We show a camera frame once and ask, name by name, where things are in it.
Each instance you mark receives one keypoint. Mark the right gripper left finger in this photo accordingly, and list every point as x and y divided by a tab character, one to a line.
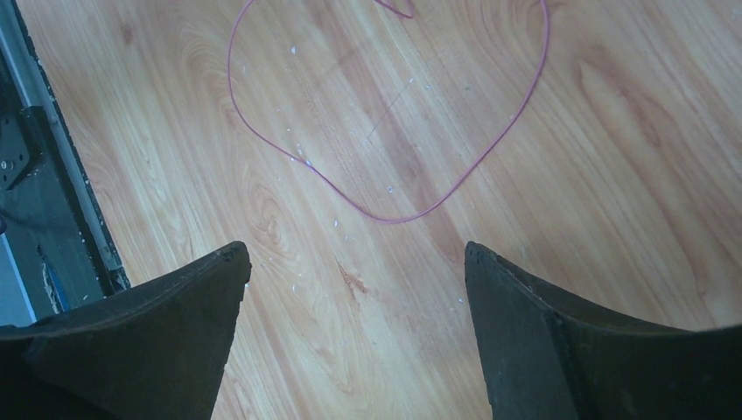
155	351

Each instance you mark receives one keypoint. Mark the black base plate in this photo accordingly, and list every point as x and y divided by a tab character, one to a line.
57	253

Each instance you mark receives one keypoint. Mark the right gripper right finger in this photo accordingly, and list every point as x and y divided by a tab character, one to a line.
547	353

